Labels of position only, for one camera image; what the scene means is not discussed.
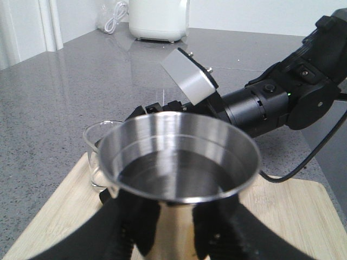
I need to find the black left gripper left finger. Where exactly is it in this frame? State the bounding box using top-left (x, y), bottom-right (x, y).
top-left (34, 191), bottom-right (160, 259)

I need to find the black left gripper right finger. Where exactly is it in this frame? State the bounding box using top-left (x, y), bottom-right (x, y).
top-left (192, 195), bottom-right (311, 259)

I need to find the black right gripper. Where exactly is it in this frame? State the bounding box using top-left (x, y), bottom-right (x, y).
top-left (127, 84), bottom-right (288, 138)

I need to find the steel double jigger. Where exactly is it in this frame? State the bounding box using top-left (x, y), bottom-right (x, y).
top-left (98, 112), bottom-right (261, 259)

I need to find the clear glass measuring beaker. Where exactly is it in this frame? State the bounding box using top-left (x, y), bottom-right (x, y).
top-left (82, 120), bottom-right (123, 191)

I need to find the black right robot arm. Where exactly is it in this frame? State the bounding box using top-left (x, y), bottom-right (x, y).
top-left (132, 8), bottom-right (346, 137)

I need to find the light wooden cutting board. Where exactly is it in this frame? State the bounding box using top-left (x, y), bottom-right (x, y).
top-left (4, 155), bottom-right (346, 259)

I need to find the white appliance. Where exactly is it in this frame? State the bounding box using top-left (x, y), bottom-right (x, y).
top-left (128, 0), bottom-right (190, 43)

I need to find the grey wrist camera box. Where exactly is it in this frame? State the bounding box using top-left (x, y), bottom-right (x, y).
top-left (162, 48), bottom-right (218, 105)

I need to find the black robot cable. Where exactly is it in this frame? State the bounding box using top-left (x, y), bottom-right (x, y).
top-left (260, 110), bottom-right (347, 184)

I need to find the white coiled cable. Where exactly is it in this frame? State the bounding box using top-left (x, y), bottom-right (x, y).
top-left (96, 0), bottom-right (130, 35)

